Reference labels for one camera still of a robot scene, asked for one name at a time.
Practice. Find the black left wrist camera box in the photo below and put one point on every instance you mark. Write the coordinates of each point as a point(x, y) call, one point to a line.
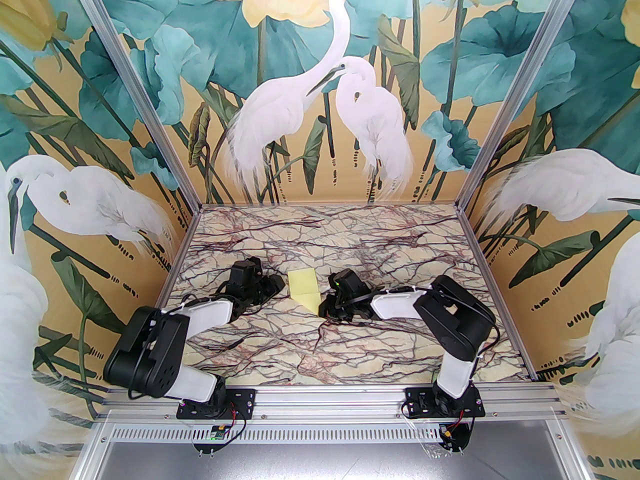
point(246, 272)

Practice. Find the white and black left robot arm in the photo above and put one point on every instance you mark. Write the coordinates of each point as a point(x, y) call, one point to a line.
point(145, 353)

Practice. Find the wide aluminium frame rail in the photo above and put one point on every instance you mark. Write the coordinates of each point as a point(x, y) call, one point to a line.
point(325, 403)

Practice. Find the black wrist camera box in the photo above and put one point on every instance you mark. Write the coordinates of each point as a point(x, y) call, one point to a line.
point(246, 272)
point(349, 282)

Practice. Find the pale yellow paper sheet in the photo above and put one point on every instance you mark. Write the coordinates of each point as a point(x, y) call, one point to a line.
point(302, 283)

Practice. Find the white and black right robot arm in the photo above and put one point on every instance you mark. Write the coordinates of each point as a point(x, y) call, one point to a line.
point(450, 313)

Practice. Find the black mounting bracket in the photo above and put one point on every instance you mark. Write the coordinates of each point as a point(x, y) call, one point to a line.
point(205, 446)
point(462, 442)

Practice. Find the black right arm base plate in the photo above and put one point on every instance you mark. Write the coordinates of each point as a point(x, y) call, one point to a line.
point(417, 403)

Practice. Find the thin aluminium table edge rail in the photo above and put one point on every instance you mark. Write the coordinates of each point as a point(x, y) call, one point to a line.
point(184, 248)
point(475, 248)

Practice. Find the perforated metal strip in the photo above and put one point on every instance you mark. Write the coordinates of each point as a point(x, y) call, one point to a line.
point(325, 433)

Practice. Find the grey sheet metal tray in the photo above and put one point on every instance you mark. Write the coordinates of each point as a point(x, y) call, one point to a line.
point(325, 463)

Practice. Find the small green circuit board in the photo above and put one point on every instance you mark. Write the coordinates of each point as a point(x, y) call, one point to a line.
point(218, 434)

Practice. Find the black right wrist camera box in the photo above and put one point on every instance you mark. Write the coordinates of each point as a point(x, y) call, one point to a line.
point(349, 282)

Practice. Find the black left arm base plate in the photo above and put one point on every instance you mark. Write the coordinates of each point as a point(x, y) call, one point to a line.
point(245, 400)

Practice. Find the aluminium frame post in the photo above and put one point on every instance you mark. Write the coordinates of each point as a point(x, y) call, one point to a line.
point(520, 88)
point(140, 98)

